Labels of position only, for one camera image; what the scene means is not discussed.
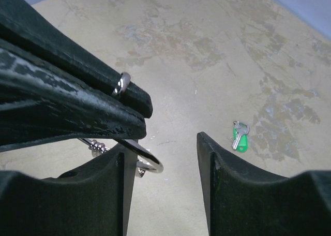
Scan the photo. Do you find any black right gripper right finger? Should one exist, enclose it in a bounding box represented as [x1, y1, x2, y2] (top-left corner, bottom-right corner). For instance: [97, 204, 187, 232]
[197, 132, 330, 235]

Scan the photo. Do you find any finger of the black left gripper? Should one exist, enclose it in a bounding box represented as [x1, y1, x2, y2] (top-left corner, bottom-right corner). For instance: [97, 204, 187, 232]
[0, 0, 153, 117]
[1, 46, 146, 151]

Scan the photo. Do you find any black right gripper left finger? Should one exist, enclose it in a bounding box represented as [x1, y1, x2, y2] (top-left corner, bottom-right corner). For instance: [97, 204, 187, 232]
[1, 144, 137, 235]

